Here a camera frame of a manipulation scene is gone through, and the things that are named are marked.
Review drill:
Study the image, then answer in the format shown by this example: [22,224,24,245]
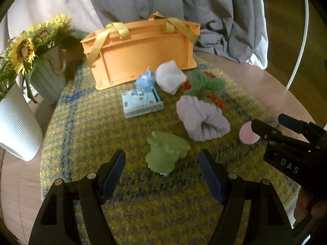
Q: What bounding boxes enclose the green ribbed flower pot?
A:
[29,43,67,105]

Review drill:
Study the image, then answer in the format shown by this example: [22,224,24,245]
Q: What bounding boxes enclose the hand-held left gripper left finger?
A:
[28,149,126,245]

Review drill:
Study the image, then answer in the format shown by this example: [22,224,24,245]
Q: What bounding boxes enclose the white ribbed flower pot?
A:
[0,80,44,162]

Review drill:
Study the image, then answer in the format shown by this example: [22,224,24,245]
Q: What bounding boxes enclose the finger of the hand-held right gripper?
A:
[251,119,284,145]
[278,114,316,144]

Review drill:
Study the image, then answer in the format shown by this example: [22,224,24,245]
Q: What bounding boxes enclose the blue printed tissue pack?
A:
[122,86,164,119]

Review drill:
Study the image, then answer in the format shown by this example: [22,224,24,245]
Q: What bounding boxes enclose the yellow blue woven mat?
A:
[40,56,302,245]

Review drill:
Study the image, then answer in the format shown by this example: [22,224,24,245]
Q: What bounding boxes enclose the white cloth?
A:
[155,60,187,96]

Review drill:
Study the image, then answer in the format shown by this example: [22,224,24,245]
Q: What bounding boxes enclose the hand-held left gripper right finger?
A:
[199,149,297,245]

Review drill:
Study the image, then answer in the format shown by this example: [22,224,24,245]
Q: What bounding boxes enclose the beige curtain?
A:
[6,0,123,57]

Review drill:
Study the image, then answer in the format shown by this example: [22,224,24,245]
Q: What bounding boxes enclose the person's right hand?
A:
[293,188,327,223]

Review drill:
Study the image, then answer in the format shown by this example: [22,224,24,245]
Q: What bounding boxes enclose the green squishy toy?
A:
[145,130,191,177]

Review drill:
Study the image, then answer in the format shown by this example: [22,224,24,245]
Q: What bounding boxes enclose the grey curtain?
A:
[82,0,269,70]

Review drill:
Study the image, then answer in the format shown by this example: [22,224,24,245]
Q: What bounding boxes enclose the white metal tube frame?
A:
[285,0,310,90]

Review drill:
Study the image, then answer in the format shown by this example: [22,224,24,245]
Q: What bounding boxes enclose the sunflower bouquet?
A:
[8,14,90,76]

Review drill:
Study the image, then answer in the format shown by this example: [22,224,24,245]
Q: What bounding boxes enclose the orange plastic crate yellow handles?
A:
[80,12,201,90]

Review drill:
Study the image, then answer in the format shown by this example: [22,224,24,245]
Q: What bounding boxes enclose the purple fleece headband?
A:
[176,95,231,141]

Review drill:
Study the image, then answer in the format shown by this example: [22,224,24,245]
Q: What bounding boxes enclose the pink round sponge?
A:
[239,121,261,145]

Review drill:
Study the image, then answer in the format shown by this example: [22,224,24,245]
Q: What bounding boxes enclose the green fluffy red-trimmed plush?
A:
[181,70,227,109]

